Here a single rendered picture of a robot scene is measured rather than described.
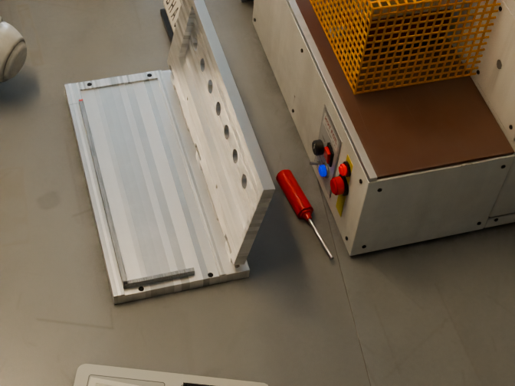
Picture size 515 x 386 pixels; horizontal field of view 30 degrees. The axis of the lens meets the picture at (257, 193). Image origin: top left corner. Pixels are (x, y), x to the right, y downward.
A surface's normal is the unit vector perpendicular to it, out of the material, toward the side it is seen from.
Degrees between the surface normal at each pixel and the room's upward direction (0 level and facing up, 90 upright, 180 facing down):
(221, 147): 79
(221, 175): 11
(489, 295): 0
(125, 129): 0
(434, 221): 90
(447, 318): 0
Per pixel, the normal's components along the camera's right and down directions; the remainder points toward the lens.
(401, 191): 0.28, 0.77
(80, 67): 0.07, -0.62
